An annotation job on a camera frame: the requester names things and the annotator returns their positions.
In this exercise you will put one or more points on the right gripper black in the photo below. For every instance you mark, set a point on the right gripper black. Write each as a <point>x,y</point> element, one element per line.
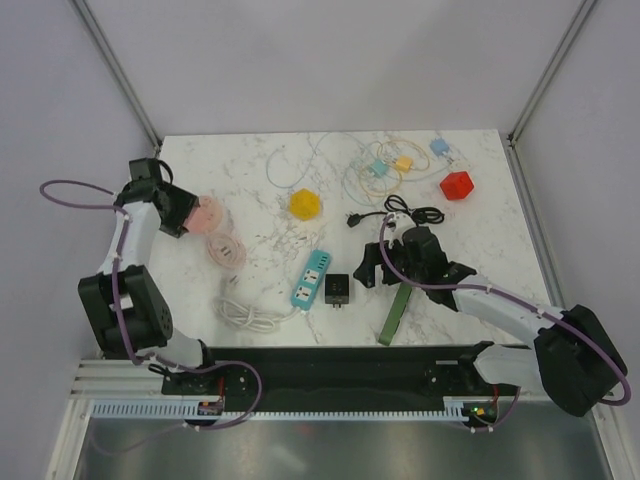
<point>366,271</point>

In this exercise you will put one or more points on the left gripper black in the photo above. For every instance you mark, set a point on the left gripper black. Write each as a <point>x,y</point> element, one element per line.
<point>185,201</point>

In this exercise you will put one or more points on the pink round power strip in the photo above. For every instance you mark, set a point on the pink round power strip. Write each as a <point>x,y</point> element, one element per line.
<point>206,217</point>

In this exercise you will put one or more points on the black cube power socket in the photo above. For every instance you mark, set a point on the black cube power socket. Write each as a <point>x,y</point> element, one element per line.
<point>337,290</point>

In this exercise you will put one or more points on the teal power strip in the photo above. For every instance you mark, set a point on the teal power strip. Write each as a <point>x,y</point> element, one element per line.
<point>305,291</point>

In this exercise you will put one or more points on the green power strip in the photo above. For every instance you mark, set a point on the green power strip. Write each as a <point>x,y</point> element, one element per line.
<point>395,314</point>

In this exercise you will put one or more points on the yellow cube power socket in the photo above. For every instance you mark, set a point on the yellow cube power socket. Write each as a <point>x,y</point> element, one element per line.
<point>304,205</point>

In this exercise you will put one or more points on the teal charger plug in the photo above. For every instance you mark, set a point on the teal charger plug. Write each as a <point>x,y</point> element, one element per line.
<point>378,169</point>

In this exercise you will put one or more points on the yellow charger plug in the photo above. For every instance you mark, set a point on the yellow charger plug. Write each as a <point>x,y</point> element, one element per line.
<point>403,164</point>

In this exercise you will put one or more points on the red cube power socket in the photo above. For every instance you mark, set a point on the red cube power socket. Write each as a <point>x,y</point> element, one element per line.
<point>457,185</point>

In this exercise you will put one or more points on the white adapter plug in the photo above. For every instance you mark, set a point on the white adapter plug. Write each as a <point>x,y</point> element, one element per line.
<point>457,164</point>

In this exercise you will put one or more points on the blue charger plug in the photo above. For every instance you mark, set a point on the blue charger plug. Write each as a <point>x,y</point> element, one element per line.
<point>440,147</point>

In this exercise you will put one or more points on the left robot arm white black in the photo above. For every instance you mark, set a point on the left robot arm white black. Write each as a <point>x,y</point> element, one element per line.
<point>127,312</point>

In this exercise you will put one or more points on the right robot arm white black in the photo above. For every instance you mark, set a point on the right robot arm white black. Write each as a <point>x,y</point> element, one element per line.
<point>566,352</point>

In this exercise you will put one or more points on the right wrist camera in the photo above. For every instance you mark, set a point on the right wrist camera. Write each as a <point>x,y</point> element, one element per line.
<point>397,223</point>

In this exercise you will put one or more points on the white slotted cable duct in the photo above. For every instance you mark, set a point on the white slotted cable duct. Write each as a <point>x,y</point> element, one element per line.
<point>195,410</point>

